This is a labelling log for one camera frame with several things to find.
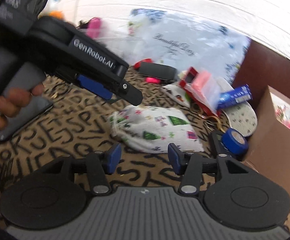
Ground letter pattern brown cloth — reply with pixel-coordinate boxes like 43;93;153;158
0;67;290;235

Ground brown cardboard box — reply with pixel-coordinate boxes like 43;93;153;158
243;86;290;195

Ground black rectangular box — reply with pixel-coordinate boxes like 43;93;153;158
138;62;177;81

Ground blue tape roll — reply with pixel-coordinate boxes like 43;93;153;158
221;128;249;155

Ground pink item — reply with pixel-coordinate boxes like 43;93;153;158
184;69;223;114

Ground red gift box lid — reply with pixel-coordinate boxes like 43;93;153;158
177;65;220;117

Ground white dotted shoe insole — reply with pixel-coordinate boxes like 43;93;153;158
216;76;258;138

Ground white floral plastic bag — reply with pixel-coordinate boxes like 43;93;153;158
97;9;251;83

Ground blue small carton box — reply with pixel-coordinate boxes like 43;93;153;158
217;84;252;109

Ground pink bottle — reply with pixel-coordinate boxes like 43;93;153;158
86;17;102;39

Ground brown chair back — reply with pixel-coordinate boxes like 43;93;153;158
232;41;290;109

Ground pink highlighter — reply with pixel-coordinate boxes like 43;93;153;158
145;77;161;84

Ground person's left hand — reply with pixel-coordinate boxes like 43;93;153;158
0;83;45;130

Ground mushroom print cloth pouch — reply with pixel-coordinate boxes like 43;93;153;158
161;82;191;108

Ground floral drawstring cloth pouch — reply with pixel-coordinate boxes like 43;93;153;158
108;105;204;154

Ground grey flat tablet device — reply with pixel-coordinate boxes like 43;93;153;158
0;96;53;141

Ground red tape roll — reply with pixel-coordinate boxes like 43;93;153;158
132;57;154;71

